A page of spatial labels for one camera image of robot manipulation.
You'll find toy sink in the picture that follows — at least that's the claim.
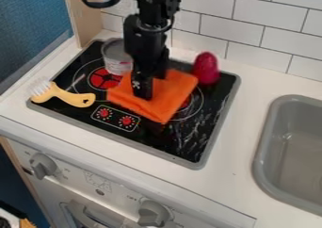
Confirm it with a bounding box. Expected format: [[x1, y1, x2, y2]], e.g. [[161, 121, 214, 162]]
[[251, 94, 322, 218]]

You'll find red toy strawberry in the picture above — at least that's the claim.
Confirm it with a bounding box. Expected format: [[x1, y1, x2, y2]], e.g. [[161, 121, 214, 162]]
[[191, 51, 222, 86]]

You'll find yellow brush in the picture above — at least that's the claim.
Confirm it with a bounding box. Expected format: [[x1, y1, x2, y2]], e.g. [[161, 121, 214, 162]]
[[26, 77, 97, 108]]

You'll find orange cloth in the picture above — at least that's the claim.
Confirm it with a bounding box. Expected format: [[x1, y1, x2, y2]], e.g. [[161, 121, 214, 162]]
[[105, 68, 201, 125]]

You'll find toy stove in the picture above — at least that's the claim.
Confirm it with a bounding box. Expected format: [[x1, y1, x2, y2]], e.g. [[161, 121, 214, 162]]
[[24, 39, 243, 171]]

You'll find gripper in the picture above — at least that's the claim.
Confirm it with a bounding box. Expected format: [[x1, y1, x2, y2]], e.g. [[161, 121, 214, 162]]
[[121, 13, 173, 101]]

